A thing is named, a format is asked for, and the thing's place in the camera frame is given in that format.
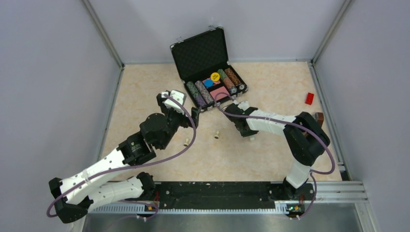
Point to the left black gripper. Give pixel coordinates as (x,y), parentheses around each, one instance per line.
(186,122)

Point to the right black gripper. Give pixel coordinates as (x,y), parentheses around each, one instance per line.
(249,133)

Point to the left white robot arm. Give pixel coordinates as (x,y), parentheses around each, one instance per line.
(80,194)

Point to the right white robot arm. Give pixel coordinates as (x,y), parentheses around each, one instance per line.
(303,133)

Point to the wooden chess pawn right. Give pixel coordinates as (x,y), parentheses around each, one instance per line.
(217,134)

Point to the pink card deck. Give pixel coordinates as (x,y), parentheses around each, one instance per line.
(219,93)

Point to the blue poker chip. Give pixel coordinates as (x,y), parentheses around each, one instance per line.
(208,83)

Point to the yellow poker chip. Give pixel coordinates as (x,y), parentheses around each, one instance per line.
(215,76)

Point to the black poker chip case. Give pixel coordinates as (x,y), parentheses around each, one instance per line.
(196,58)

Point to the red block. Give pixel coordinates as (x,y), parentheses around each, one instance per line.
(309,98)

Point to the brown knife holder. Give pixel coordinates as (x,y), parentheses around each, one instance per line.
(319,117)

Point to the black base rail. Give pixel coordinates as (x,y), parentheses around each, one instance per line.
(225,195)

